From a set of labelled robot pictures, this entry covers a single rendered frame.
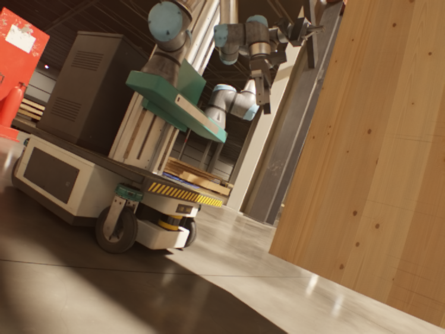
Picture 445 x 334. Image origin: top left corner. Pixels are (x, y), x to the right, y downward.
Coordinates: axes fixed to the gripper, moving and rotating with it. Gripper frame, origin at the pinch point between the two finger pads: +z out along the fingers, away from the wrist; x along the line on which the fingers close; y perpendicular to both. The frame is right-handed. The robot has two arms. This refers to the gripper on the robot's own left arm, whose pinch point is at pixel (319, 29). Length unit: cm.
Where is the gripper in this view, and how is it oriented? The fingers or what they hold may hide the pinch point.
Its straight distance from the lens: 141.8
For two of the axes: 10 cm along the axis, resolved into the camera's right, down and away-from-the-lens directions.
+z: 7.0, 1.9, -6.9
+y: 6.3, 2.8, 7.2
